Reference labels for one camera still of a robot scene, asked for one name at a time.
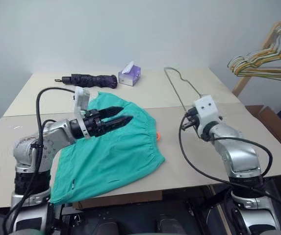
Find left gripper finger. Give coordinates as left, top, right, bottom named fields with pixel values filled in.
left=98, top=106, right=125, bottom=118
left=102, top=116, right=134, bottom=134

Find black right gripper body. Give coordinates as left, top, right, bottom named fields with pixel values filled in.
left=185, top=105, right=201, bottom=130

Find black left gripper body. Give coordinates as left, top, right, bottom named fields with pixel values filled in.
left=83, top=109, right=106, bottom=139

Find grey wire hanger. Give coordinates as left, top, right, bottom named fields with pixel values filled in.
left=163, top=66, right=205, bottom=114

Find green shorts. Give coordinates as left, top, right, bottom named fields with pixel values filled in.
left=50, top=91, right=167, bottom=205

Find folded dark purple umbrella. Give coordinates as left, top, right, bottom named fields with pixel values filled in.
left=54, top=73, right=119, bottom=90

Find purple tissue box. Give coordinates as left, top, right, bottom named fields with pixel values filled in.
left=118, top=61, right=142, bottom=87

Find brown cardboard box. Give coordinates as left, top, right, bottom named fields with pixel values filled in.
left=245, top=104, right=281, bottom=155

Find wooden clothes rack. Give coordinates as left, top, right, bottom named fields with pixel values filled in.
left=231, top=21, right=281, bottom=99

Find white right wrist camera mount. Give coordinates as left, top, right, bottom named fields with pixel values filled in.
left=194, top=94, right=220, bottom=131

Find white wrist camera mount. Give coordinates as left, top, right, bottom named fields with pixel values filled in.
left=194, top=94, right=220, bottom=131
left=72, top=86, right=92, bottom=141

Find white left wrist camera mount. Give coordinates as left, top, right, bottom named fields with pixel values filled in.
left=72, top=86, right=92, bottom=141

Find green wire hanger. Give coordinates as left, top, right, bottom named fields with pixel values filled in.
left=233, top=57, right=281, bottom=85

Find yellow wire hanger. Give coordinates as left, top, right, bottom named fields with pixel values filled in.
left=227, top=46, right=281, bottom=74

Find black metal bracket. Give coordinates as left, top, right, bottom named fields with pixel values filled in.
left=47, top=202, right=88, bottom=227

